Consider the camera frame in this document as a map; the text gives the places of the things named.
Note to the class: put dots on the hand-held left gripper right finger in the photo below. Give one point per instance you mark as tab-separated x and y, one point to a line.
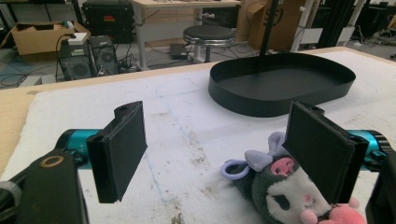
323	149

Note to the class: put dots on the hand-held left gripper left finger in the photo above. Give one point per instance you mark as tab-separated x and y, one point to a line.
120	152

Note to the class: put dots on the grey and white plush toy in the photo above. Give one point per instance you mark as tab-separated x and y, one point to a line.
280	189

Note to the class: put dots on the black oval tray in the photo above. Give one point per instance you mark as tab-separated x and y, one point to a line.
280	84

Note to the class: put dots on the black computer tower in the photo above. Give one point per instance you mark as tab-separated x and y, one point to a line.
76	60
104	54

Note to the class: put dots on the black power adapter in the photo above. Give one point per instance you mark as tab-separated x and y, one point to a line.
178	51

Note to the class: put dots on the small white box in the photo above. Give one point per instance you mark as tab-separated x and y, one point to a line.
77	38

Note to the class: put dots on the black hard case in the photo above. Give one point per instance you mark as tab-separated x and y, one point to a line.
107	20

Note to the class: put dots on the black metal pole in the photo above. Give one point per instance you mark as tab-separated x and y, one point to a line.
268	28

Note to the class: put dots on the tall cardboard box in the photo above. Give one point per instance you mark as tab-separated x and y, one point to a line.
269	23

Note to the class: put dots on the open cardboard box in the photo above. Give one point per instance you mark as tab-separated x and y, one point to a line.
40	39

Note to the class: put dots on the round black stool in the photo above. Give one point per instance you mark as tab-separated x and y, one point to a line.
208	35

